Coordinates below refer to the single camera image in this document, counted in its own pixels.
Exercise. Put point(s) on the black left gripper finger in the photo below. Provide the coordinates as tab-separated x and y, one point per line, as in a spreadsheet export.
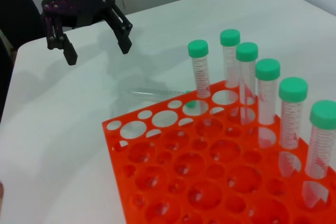
123	37
68	51

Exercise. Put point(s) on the green-capped clear test tube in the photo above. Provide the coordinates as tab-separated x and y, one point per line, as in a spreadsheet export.
198	48
246	52
267	69
293	89
324	115
230	37
157	94

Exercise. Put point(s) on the orange test tube rack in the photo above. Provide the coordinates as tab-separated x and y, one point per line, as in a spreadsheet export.
183	153

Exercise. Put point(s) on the large black object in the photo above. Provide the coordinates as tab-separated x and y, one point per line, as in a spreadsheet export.
18	16

